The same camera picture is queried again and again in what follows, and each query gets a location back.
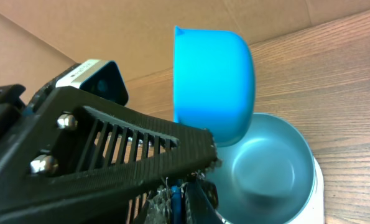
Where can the blue plastic measuring scoop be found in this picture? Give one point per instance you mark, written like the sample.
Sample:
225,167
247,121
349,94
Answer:
214,88

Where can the teal blue bowl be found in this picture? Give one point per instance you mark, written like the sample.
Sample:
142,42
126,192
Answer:
266,177

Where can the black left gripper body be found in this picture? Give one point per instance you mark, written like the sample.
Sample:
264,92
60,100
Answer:
11,106

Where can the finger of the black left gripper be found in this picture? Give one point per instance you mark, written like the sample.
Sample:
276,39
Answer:
192,202
78,158

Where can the white digital kitchen scale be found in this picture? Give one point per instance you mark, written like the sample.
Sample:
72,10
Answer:
314,211

